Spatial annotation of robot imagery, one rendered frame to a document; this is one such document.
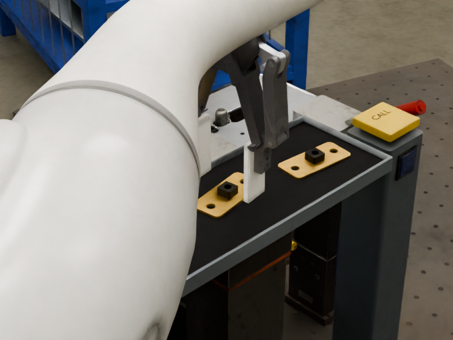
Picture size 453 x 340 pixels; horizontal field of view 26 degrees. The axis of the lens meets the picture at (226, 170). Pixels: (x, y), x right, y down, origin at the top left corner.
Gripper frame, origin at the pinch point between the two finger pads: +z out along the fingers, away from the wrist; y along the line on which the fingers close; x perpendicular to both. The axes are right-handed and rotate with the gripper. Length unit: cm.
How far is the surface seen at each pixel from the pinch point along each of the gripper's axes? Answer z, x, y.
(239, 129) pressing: 20.3, -34.7, 23.4
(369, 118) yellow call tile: 4.3, -24.1, -3.9
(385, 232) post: 18.6, -22.5, -8.5
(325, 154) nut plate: 4.0, -13.3, -4.3
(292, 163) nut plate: 4.0, -9.3, -2.3
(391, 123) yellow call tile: 4.3, -24.7, -6.6
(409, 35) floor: 120, -282, 113
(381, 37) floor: 120, -273, 122
